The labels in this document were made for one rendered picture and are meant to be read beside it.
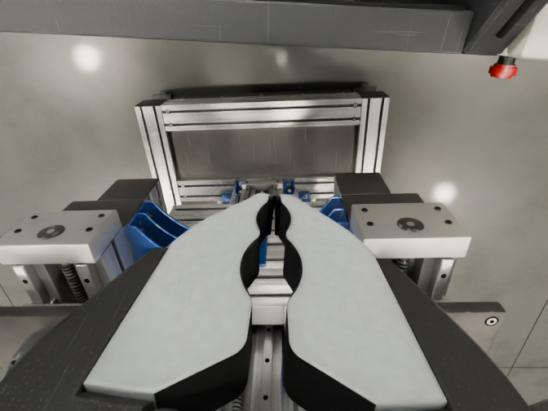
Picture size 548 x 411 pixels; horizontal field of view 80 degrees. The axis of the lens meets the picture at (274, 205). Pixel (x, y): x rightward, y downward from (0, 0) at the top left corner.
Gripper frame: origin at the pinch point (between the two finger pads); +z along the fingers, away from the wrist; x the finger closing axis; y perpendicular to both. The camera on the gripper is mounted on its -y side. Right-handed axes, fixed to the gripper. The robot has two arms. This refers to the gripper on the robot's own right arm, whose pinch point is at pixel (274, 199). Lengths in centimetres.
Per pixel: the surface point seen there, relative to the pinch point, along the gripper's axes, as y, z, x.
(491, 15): -6.5, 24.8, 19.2
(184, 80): 19, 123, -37
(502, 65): -1, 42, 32
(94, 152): 51, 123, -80
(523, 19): -6.4, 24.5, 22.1
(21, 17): -4.3, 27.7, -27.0
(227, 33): -3.8, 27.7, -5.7
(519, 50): -3.8, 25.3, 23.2
